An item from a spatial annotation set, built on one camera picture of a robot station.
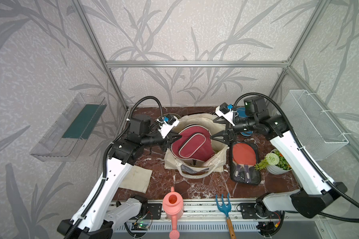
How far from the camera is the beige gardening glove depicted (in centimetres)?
82

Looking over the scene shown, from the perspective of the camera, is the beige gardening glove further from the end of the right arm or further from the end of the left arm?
the end of the right arm

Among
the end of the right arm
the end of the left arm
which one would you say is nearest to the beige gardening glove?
the end of the left arm
